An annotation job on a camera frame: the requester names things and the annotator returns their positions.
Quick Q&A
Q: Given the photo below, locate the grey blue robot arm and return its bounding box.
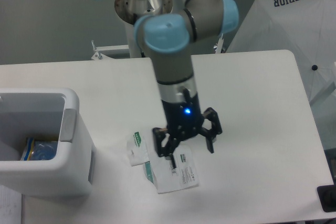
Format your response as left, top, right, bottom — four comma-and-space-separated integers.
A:
121, 0, 239, 158

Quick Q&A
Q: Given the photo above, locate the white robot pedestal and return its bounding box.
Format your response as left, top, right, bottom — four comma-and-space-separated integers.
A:
125, 20, 151, 58

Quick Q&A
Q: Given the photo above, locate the white plastic trash can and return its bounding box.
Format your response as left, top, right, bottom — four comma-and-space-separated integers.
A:
1, 88, 96, 197

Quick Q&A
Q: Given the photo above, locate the white green plastic package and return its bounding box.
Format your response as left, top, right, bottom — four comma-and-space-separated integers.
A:
127, 130, 199, 194

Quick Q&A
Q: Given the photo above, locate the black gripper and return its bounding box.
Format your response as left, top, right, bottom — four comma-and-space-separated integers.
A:
152, 95, 223, 168

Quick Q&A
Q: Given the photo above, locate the clear plastic water bottle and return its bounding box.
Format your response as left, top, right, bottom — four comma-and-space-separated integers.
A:
31, 141, 58, 161

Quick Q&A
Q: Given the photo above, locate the white metal base frame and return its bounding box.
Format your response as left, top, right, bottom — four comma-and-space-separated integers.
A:
91, 34, 227, 60

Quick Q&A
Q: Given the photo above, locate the black device at edge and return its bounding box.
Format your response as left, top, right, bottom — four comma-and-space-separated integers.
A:
317, 185, 335, 212

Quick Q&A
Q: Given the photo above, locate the yellow blue snack wrapper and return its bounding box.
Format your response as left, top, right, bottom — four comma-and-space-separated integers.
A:
20, 137, 35, 161

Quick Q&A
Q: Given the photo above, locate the white superior umbrella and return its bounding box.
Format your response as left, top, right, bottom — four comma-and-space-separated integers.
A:
227, 0, 335, 102

